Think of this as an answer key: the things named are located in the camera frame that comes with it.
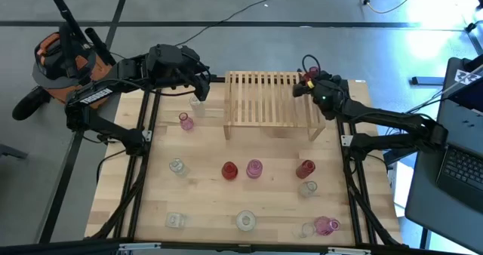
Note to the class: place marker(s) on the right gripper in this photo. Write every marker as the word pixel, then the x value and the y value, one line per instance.
pixel 320 94

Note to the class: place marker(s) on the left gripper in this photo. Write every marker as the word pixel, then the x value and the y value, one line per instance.
pixel 196 77

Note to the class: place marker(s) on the clear tall bottle vase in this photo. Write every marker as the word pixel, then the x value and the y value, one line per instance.
pixel 198 108

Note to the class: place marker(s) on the small pink bulb vase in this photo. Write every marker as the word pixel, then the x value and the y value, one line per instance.
pixel 186 122

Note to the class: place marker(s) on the wooden slatted shelf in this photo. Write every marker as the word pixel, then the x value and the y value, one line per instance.
pixel 264 100

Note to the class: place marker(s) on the clear ribbed vase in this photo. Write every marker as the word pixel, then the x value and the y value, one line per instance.
pixel 178 167

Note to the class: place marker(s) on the red round bulb vase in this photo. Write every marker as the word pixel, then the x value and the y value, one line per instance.
pixel 229 171

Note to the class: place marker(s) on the pink ribbed jar vase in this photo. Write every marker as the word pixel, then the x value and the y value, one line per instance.
pixel 254 169

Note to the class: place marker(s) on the red tall vase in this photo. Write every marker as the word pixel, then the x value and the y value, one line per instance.
pixel 305 169

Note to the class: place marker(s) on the clear small vase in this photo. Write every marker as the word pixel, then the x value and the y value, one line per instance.
pixel 308 189

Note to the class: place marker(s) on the clear dimpled vase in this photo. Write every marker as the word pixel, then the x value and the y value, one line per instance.
pixel 245 220

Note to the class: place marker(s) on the pink fluted vase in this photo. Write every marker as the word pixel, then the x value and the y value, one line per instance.
pixel 325 225

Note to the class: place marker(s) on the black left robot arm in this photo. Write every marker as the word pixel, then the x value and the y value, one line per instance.
pixel 94 94

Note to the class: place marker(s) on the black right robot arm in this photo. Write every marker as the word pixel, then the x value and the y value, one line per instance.
pixel 396 121

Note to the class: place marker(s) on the black vacuum wand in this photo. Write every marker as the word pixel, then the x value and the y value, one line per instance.
pixel 99 45

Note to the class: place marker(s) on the clear square vase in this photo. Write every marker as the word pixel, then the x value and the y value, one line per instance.
pixel 174 220

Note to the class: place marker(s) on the white box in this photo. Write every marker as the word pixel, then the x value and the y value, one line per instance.
pixel 403 183

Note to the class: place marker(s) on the black device white sticker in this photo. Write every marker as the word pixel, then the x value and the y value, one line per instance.
pixel 466 93

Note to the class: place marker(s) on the clear flared vase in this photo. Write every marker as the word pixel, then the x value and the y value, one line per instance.
pixel 307 231

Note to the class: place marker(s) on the orange shop vacuum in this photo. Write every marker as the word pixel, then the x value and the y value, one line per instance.
pixel 49 49

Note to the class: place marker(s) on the black pole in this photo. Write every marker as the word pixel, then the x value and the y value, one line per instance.
pixel 62 6

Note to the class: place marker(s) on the black stand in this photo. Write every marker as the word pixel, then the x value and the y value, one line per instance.
pixel 471 28

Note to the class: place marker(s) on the dark grey laptop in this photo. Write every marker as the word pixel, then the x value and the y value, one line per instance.
pixel 462 172

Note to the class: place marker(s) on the laptop computer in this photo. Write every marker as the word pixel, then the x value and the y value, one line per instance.
pixel 434 213

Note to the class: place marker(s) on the grey furniture leg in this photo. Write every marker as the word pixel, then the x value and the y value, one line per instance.
pixel 13 152

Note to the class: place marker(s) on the silver frame bracket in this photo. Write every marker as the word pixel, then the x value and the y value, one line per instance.
pixel 349 251
pixel 139 246

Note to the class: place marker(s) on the black aluminium table frame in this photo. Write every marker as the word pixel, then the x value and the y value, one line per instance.
pixel 287 248

